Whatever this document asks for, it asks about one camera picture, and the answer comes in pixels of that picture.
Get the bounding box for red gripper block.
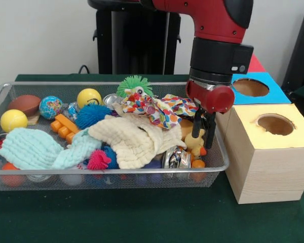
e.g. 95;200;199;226
185;79;236;150

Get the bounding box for white multicolour dotted cloth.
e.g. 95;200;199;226
112;88;168;127
151;94;200;130

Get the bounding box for cream waffle cloth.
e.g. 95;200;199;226
87;112;188;170

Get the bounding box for green fuzzy toy with eyes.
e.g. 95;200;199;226
116;75;154;98

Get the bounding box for orange plastic grid tray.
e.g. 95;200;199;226
50;113;81;142

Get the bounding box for wooden box with three holes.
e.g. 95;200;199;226
215;53;304;205

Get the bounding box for yellow ball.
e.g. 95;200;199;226
0;109;28;134
77;88;102;108

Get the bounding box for black chair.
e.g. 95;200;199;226
280;4;304;102

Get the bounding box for blue globe print ball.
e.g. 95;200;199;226
39;96;63;120

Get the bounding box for mint green cloth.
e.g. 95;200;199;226
0;127;102;170

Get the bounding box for brown toy football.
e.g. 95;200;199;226
7;95;42;117

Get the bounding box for silver wire mesh bin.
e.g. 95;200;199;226
0;81;230;192

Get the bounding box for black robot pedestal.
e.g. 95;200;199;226
87;0;196;75

